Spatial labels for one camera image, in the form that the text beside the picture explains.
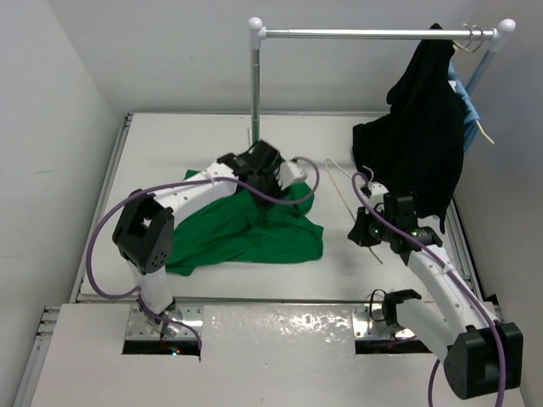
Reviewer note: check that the green t-shirt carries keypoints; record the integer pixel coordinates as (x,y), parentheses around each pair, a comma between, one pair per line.
(235,229)

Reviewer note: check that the silver clothes rack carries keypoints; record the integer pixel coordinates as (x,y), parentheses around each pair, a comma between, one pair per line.
(496,37)

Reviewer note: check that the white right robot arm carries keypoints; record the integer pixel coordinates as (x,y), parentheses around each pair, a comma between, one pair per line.
(479,354)

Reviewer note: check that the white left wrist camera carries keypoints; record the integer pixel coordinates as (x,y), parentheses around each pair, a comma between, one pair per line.
(290,173)

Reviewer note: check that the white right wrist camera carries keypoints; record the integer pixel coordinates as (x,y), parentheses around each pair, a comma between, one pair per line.
(374,193)

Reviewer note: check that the black hanging t-shirt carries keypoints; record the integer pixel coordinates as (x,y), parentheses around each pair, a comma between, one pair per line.
(417,147)

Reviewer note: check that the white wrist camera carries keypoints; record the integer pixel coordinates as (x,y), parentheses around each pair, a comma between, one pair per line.
(290,173)
(374,193)

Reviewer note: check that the light blue hanging shirt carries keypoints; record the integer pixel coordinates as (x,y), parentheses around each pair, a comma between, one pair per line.
(471,118)

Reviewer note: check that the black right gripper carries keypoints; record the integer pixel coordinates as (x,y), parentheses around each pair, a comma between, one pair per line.
(359,234)

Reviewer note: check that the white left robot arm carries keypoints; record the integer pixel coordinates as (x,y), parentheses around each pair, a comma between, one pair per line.
(144,233)

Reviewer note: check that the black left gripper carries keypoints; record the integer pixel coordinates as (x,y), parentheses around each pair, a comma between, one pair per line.
(276,192)

